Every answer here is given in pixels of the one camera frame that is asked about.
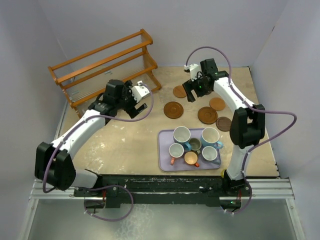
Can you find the white mug grey-blue handle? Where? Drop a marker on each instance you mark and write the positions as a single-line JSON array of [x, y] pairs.
[[210, 155]]

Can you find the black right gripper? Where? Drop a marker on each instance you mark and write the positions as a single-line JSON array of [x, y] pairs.
[[199, 93]]

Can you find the white mug orange handle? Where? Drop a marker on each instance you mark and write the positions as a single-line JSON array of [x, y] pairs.
[[176, 150]]

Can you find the ringed brown wooden coaster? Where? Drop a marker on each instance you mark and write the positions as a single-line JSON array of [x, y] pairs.
[[173, 110]]

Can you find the white mug blue handle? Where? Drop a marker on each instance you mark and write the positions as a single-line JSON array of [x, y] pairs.
[[182, 135]]

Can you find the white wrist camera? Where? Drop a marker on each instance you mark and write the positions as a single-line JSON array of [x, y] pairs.
[[193, 70], [139, 91]]

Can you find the orange wooden shelf rack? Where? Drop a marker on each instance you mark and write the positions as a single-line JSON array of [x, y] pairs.
[[84, 77]]

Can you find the yellow tape roll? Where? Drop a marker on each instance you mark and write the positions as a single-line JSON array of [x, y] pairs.
[[223, 173]]

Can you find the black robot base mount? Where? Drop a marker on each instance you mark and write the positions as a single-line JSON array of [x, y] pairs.
[[211, 191]]

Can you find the dark walnut coaster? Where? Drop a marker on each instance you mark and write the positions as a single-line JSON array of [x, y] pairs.
[[223, 123]]

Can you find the olive green mug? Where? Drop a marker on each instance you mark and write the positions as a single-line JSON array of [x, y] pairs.
[[196, 145]]

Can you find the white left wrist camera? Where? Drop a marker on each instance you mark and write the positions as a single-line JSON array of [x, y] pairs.
[[139, 91]]

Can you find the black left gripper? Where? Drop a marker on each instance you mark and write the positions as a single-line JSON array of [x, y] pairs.
[[131, 111]]

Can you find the aluminium frame rail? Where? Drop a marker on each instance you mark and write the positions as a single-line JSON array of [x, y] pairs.
[[261, 189]]

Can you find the large light blue mug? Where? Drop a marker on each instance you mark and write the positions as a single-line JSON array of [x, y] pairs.
[[210, 137]]

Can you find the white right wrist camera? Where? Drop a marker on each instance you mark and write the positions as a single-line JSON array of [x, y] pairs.
[[193, 70]]

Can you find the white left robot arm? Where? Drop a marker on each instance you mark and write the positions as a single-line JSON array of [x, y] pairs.
[[54, 161]]

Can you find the light wooden coaster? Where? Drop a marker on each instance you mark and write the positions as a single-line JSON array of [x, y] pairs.
[[179, 91], [217, 104]]

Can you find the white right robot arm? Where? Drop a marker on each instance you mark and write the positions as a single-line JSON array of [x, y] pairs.
[[247, 124]]

